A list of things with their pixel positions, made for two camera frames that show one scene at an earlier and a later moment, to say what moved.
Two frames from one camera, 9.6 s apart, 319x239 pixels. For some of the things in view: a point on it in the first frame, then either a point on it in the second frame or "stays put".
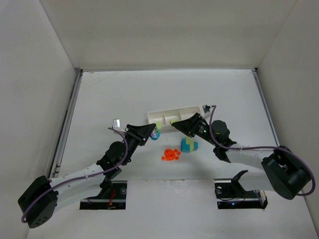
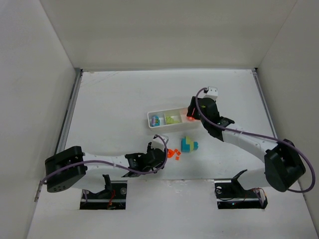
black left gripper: (136, 136) to (161, 154)
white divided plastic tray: (165, 116) stays put
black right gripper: (196, 126) to (195, 107)
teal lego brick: (186, 148) stays put
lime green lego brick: (159, 125) to (169, 120)
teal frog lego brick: (155, 134) to (155, 121)
